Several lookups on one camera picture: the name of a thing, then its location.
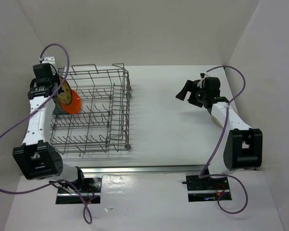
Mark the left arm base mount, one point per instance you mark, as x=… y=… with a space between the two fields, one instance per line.
x=90 y=192

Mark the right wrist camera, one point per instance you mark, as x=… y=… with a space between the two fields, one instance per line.
x=203 y=78

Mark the yellow patterned plate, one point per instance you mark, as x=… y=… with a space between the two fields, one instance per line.
x=64 y=96

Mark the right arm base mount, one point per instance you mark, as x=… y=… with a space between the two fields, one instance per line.
x=208 y=189

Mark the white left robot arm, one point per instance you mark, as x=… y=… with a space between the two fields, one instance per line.
x=36 y=157

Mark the cream plate with floral print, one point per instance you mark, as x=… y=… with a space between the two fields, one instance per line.
x=216 y=121

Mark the orange plastic plate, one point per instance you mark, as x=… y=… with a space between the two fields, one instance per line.
x=75 y=106

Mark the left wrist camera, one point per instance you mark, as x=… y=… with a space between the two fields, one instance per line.
x=48 y=59

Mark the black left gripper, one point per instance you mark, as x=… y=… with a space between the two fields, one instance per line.
x=57 y=77

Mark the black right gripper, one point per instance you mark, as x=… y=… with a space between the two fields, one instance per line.
x=191 y=86

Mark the blue floral plate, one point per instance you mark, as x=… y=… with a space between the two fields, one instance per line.
x=56 y=110

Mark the grey wire dish rack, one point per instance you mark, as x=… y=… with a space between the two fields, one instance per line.
x=103 y=123

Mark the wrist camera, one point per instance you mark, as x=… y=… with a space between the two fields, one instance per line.
x=48 y=59
x=203 y=78

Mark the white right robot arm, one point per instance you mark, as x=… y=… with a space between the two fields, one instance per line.
x=240 y=146

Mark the aluminium rail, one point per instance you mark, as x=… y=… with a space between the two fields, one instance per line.
x=167 y=169

